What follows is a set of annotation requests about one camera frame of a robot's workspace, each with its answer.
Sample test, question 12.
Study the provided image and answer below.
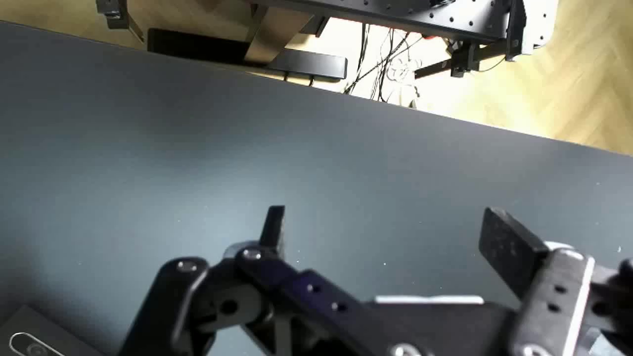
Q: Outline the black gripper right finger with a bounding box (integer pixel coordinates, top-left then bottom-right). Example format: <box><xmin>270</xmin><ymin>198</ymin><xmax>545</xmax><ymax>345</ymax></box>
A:
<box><xmin>479</xmin><ymin>206</ymin><xmax>633</xmax><ymax>356</ymax></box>

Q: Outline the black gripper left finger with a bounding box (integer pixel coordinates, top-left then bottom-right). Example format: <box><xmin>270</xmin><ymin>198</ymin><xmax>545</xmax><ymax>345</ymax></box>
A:
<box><xmin>117</xmin><ymin>204</ymin><xmax>398</xmax><ymax>356</ymax></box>

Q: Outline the light wooden block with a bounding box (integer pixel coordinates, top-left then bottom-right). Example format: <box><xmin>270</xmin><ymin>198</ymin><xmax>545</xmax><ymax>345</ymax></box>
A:
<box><xmin>242</xmin><ymin>5</ymin><xmax>317</xmax><ymax>66</ymax></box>

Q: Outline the black flat metal bar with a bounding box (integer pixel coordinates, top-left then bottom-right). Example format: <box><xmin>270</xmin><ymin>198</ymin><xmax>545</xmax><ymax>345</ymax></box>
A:
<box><xmin>147</xmin><ymin>26</ymin><xmax>351</xmax><ymax>84</ymax></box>

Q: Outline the black perforated mounting platform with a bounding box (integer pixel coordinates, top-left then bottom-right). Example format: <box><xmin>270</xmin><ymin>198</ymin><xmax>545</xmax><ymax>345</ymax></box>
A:
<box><xmin>250</xmin><ymin>0</ymin><xmax>531</xmax><ymax>50</ymax></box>

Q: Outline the black cable bundle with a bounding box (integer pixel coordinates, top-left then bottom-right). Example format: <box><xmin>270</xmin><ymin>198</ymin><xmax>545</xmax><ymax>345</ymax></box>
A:
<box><xmin>343</xmin><ymin>24</ymin><xmax>428</xmax><ymax>108</ymax></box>

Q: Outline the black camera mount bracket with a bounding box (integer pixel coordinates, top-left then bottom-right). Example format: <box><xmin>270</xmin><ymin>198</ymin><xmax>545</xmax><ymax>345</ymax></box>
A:
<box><xmin>414</xmin><ymin>38</ymin><xmax>519</xmax><ymax>82</ymax></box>

